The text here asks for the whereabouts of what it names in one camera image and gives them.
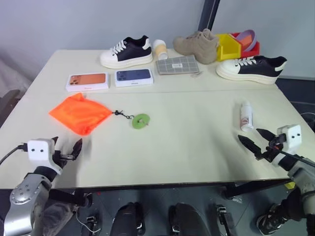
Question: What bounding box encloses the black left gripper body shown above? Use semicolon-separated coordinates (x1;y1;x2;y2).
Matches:
53;149;75;171

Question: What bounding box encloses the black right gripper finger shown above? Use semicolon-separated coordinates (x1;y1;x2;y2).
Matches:
256;128;277;146
238;134;262;158

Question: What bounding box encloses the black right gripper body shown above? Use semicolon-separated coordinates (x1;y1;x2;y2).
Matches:
254;136;287;162

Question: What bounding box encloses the small white bottle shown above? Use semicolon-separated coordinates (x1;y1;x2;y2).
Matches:
240;100;254;132

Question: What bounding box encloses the black table leg brace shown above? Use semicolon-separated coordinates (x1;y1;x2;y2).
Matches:
223;179;296;200
49;188;94;207

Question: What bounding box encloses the dark trouser leg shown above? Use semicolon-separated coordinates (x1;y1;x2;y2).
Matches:
283;188;308;222

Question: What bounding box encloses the grey cloth under table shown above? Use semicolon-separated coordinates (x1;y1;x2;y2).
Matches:
43;203;77;236

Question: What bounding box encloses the black and white sneaker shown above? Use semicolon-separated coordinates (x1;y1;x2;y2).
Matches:
216;55;288;86
99;35;153;69

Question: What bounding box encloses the orange phone box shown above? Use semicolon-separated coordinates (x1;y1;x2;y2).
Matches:
65;72;110;92

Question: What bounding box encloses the black metal foot clamp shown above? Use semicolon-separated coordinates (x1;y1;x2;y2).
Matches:
86;215;98;231
216;205;235;234

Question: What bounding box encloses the black laced shoe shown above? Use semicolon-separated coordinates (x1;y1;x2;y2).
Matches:
256;203;290;236

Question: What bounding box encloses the dark rounded shape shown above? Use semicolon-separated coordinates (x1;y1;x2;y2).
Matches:
168;203;210;236
112;202;145;236

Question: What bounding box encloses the red plastic bin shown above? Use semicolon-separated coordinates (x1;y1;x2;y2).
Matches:
230;31;261;59

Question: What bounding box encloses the blue phone box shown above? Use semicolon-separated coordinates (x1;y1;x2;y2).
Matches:
114;68;155;88

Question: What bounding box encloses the purple bowl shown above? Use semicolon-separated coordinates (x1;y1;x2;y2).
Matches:
235;29;259;52

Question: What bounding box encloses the yellow plastic bin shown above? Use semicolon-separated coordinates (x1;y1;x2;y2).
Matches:
216;33;243;61

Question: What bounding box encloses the orange block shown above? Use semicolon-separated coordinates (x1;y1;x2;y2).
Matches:
240;34;254;48

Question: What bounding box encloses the grey checked pouch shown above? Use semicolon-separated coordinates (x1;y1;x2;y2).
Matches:
155;55;204;79

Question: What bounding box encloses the tan suede boot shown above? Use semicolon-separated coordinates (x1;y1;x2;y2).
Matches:
173;29;220;64

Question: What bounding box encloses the white and tan paper cup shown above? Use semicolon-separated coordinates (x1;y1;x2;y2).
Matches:
152;39;168;60

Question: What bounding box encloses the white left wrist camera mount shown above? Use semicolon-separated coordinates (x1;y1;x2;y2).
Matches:
27;138;62;175

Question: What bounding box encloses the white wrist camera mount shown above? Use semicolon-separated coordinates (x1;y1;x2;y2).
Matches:
27;138;62;175
275;124;303;154

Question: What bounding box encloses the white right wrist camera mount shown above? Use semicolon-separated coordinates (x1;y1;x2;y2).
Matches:
275;124;303;154

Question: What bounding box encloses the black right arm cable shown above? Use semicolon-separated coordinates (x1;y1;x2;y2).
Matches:
279;149;315;165

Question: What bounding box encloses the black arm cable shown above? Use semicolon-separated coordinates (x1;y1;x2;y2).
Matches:
0;143;28;167
279;149;315;165

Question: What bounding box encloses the orange cloth pouch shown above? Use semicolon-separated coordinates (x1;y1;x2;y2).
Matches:
48;92;125;136

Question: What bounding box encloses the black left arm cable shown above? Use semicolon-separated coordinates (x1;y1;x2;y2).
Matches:
0;143;28;167

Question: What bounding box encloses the green ring keychain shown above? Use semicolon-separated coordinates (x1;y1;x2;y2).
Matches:
123;113;151;130

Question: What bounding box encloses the dark vertical post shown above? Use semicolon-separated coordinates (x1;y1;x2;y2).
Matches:
198;0;223;35

